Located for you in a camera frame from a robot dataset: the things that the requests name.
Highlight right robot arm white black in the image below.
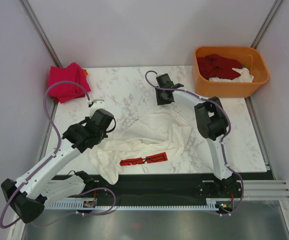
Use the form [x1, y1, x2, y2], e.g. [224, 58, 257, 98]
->
[155, 73, 234, 197]

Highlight white t-shirt in bin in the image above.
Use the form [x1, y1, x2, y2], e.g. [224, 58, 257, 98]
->
[207, 66, 255, 84]

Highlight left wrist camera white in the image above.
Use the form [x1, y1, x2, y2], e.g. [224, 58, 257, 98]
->
[89, 99, 106, 109]

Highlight dark red t-shirt in bin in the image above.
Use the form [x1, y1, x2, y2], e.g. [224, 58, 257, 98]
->
[197, 54, 243, 80]

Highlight orange plastic bin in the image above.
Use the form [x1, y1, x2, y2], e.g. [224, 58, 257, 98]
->
[192, 46, 270, 98]

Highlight white t-shirt red print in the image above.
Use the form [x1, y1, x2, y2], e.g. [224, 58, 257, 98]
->
[87, 106, 192, 185]

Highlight white slotted cable duct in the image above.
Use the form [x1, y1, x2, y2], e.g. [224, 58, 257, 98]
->
[45, 198, 234, 211]

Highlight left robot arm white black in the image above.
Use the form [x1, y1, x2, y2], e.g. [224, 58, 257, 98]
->
[1, 108, 115, 224]

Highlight orange cloth under pink shirt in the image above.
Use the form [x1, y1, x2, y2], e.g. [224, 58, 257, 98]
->
[83, 69, 88, 77]

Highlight aluminium rail frame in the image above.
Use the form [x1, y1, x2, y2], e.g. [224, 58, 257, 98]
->
[197, 180, 289, 201]

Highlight folded pink t-shirt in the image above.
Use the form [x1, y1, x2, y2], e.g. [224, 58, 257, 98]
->
[48, 62, 91, 104]

